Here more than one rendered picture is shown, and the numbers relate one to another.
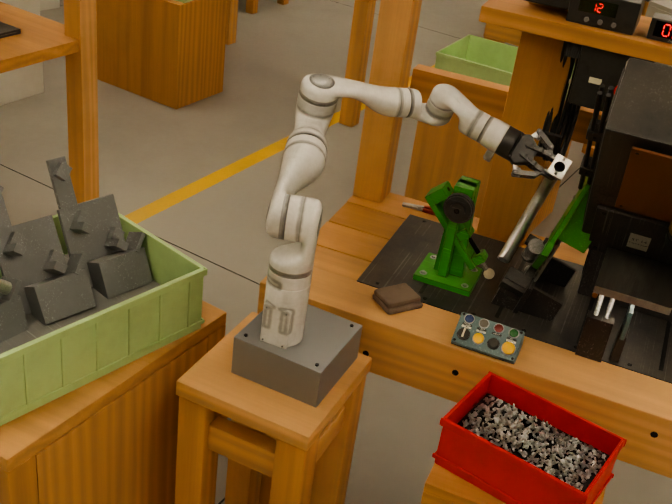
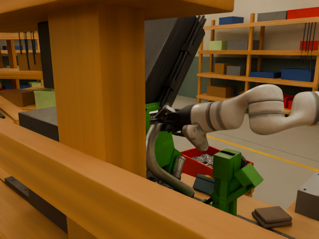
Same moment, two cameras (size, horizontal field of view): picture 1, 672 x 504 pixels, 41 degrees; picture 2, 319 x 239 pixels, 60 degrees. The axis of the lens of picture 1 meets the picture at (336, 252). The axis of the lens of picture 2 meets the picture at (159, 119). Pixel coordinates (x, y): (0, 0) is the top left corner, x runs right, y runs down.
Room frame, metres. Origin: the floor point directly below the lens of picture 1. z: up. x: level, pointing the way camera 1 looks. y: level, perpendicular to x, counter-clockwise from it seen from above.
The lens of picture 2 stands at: (2.72, -0.19, 1.44)
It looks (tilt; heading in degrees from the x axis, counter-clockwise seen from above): 14 degrees down; 203
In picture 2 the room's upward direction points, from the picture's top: straight up
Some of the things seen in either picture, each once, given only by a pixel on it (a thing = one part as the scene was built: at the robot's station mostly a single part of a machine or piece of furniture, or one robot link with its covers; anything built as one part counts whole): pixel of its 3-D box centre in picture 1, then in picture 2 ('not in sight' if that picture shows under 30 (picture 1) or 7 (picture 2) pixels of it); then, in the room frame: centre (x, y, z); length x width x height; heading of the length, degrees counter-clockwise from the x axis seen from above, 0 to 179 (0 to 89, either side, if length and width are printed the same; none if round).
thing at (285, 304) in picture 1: (286, 301); not in sight; (1.60, 0.09, 1.03); 0.09 x 0.09 x 0.17; 71
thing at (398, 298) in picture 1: (398, 298); (271, 216); (1.85, -0.16, 0.91); 0.10 x 0.08 x 0.03; 122
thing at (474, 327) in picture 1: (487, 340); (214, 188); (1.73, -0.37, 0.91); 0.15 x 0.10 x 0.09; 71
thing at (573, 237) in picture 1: (583, 215); (152, 132); (1.91, -0.56, 1.17); 0.13 x 0.12 x 0.20; 71
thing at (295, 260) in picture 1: (295, 236); not in sight; (1.60, 0.09, 1.19); 0.09 x 0.09 x 0.17; 0
